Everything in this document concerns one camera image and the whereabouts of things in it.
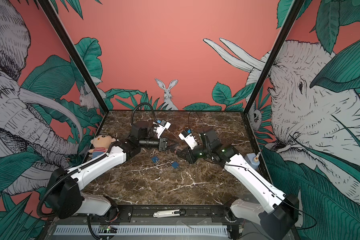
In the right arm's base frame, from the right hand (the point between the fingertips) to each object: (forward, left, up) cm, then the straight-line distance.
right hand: (178, 153), depth 69 cm
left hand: (+4, 0, +2) cm, 5 cm away
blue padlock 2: (+5, +3, -25) cm, 25 cm away
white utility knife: (-21, +5, -25) cm, 33 cm away
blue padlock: (+9, +17, -24) cm, 30 cm away
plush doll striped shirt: (+16, +50, -17) cm, 55 cm away
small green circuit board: (-28, +34, -24) cm, 50 cm away
